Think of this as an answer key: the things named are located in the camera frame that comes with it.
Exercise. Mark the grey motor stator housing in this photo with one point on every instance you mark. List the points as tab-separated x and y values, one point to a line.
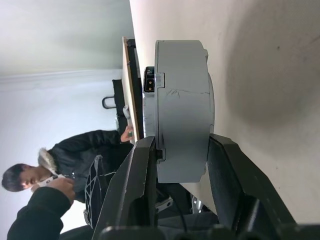
182	112

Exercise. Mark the white handheld device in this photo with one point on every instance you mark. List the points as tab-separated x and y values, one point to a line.
126	115

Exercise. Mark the person's left hand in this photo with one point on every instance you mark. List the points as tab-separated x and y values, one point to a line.
127	136

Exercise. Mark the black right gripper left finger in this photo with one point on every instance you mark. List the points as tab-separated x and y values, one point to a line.
132	190

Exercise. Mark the wooden desk black frame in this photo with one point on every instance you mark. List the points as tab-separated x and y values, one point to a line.
130	87

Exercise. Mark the person in black jacket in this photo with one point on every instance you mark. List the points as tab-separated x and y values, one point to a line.
82	145

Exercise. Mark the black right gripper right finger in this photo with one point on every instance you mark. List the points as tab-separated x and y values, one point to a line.
237	190

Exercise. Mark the person's right hand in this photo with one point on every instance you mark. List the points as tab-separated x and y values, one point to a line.
63	187

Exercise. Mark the white handheld controller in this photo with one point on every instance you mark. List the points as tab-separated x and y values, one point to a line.
47	181

